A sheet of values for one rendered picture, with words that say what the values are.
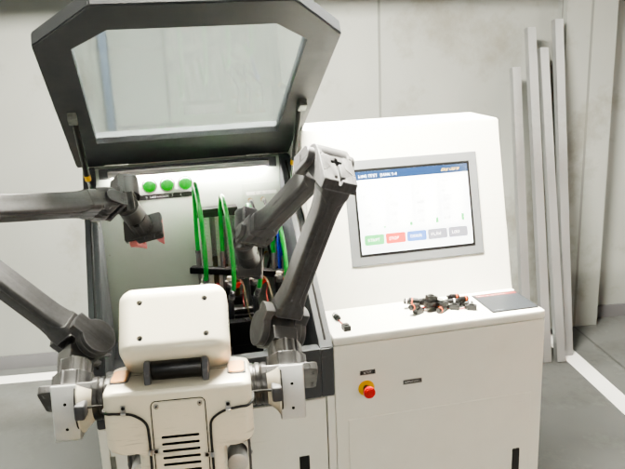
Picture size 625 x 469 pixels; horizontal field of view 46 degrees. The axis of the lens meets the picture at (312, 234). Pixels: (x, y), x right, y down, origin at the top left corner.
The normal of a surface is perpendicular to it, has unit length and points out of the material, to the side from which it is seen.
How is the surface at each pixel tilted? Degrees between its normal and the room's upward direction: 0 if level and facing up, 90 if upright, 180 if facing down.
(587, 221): 90
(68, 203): 56
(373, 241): 76
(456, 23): 90
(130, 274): 90
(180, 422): 82
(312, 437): 90
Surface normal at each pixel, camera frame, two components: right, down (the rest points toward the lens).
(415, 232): 0.21, 0.01
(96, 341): 0.68, -0.51
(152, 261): 0.22, 0.26
